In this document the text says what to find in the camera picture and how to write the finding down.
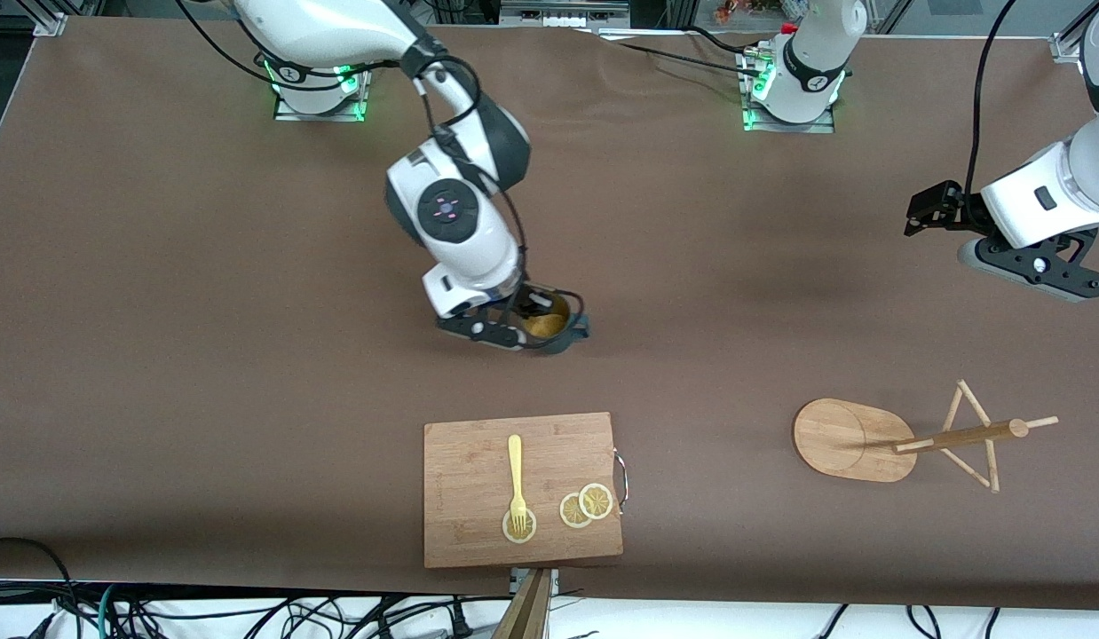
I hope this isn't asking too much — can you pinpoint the small metal bracket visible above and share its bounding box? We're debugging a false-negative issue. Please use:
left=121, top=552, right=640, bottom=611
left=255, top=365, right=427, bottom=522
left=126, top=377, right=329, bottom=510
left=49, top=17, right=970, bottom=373
left=510, top=568, right=560, bottom=597

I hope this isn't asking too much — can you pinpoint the dark green mug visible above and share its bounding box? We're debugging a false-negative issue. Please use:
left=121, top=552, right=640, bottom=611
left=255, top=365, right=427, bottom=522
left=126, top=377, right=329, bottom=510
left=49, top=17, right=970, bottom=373
left=521, top=291, right=592, bottom=356

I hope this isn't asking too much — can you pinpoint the short black table cable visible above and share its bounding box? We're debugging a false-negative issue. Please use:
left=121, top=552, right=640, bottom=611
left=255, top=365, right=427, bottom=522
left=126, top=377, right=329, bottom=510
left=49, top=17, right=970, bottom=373
left=687, top=25, right=763, bottom=56

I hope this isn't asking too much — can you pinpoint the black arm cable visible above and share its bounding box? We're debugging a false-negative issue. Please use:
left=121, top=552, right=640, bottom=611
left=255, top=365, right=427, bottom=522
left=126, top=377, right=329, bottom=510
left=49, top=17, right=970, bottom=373
left=172, top=0, right=588, bottom=353
left=963, top=0, right=1019, bottom=214

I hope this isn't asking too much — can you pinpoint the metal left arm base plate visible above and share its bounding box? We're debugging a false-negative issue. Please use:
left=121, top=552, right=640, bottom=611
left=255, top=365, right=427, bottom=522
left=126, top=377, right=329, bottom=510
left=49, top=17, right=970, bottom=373
left=740, top=49, right=837, bottom=134

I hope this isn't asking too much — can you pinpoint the bamboo cutting board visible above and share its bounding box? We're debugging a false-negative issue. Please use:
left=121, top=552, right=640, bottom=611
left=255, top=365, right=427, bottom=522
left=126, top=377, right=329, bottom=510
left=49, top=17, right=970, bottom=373
left=423, top=411, right=629, bottom=570

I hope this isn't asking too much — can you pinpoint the wooden mug rack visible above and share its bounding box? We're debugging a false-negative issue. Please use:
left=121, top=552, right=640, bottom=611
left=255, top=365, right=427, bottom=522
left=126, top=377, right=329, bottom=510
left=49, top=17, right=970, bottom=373
left=793, top=380, right=1060, bottom=494

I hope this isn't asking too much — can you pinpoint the wooden bar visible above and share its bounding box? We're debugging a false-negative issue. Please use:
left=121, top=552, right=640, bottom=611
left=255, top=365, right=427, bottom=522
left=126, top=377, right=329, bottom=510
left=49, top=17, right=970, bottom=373
left=492, top=569, right=552, bottom=639

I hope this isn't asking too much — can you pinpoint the thick black floor cable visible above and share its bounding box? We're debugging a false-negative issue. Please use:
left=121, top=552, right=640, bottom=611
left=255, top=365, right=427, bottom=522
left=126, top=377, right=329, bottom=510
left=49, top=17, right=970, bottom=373
left=0, top=537, right=82, bottom=639

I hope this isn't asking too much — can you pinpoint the yellow plastic fork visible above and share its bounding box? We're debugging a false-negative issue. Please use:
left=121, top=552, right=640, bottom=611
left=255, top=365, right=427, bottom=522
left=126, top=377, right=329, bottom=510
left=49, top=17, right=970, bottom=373
left=508, top=434, right=529, bottom=536

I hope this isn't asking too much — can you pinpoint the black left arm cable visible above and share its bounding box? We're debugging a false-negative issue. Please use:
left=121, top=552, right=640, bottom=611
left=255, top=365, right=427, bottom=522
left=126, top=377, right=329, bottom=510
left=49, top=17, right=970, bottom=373
left=963, top=0, right=1019, bottom=214

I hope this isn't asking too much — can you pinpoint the white power strip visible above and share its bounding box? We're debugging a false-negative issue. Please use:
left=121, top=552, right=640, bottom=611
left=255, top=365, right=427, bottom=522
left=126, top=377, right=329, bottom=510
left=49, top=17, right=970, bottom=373
left=500, top=0, right=632, bottom=29

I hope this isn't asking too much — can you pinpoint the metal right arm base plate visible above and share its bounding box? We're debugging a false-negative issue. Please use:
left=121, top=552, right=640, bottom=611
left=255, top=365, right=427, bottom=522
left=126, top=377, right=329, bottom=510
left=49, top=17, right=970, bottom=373
left=273, top=53, right=370, bottom=123

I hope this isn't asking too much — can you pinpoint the long black table cable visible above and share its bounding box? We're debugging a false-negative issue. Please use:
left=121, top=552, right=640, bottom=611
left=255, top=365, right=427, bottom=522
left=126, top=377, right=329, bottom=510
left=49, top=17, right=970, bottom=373
left=594, top=32, right=765, bottom=79

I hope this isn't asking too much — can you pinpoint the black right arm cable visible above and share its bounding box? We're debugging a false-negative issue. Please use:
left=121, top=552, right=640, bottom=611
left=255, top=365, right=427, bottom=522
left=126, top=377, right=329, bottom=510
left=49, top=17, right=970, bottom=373
left=172, top=0, right=588, bottom=353

